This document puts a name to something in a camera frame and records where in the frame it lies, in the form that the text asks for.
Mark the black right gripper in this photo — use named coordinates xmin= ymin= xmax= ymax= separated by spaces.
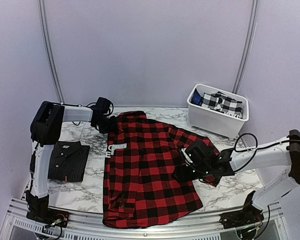
xmin=171 ymin=164 xmax=212 ymax=184

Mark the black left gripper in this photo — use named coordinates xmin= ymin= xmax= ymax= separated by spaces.
xmin=94 ymin=115 xmax=117 ymax=134

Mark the red black plaid shirt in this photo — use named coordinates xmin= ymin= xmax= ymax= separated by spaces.
xmin=103 ymin=111 xmax=219 ymax=229

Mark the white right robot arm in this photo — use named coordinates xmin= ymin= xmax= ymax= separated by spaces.
xmin=172 ymin=129 xmax=300 ymax=224

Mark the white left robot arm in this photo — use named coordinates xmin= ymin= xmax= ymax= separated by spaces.
xmin=26 ymin=97 xmax=115 ymax=223

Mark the black pinstripe folded shirt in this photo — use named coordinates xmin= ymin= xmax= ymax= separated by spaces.
xmin=48 ymin=141 xmax=90 ymax=182

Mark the white plastic bin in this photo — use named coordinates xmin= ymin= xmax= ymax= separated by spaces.
xmin=187 ymin=83 xmax=250 ymax=139

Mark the blue folded garment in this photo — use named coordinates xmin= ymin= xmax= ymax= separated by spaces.
xmin=190 ymin=89 xmax=203 ymax=106

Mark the black white plaid shirt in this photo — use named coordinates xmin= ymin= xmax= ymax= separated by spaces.
xmin=201 ymin=91 xmax=244 ymax=119

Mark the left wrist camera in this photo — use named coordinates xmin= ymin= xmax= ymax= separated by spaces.
xmin=94 ymin=97 xmax=114 ymax=116

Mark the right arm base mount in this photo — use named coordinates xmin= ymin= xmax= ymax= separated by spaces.
xmin=219 ymin=210 xmax=264 ymax=240

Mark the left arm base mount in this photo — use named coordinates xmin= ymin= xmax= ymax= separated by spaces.
xmin=26 ymin=207 xmax=70 ymax=240

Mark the aluminium front frame rail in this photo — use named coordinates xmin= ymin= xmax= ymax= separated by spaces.
xmin=0 ymin=197 xmax=291 ymax=240

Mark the left wall corner profile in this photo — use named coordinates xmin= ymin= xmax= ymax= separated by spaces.
xmin=37 ymin=0 xmax=65 ymax=104

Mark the wall corner profile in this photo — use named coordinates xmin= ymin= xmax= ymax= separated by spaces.
xmin=232 ymin=0 xmax=260 ymax=95
xmin=37 ymin=0 xmax=65 ymax=104

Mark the right wall corner profile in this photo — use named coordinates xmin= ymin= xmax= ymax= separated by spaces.
xmin=232 ymin=0 xmax=260 ymax=95

